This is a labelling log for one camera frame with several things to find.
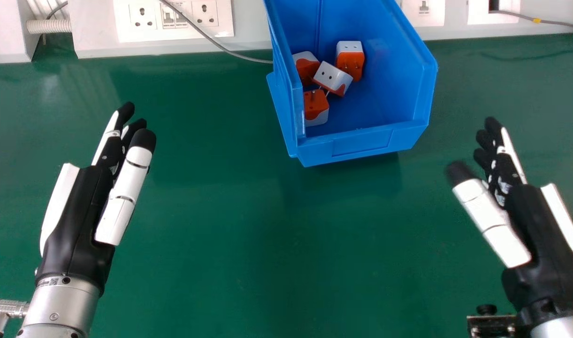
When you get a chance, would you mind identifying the white cable duct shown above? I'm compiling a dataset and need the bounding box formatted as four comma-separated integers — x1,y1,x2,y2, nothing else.
0,0,45,64

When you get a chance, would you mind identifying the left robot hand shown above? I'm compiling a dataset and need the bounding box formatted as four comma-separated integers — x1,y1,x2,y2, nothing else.
35,102,157,296

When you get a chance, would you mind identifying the white corrugated hose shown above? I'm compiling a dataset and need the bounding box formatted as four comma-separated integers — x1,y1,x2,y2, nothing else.
26,19,72,34

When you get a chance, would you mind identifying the blue plastic bin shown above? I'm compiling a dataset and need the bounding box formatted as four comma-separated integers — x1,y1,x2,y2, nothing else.
263,0,439,168

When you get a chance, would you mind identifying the grey cable with yellow tag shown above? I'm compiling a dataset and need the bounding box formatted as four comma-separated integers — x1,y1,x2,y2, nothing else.
489,8,573,32

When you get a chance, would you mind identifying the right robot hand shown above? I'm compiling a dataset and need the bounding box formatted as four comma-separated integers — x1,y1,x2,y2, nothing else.
445,116,573,325

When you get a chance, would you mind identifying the white-and-orange plug adapter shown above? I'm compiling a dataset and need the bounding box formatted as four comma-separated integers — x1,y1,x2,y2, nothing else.
292,51,321,86
335,40,365,82
312,61,354,97
303,89,330,127

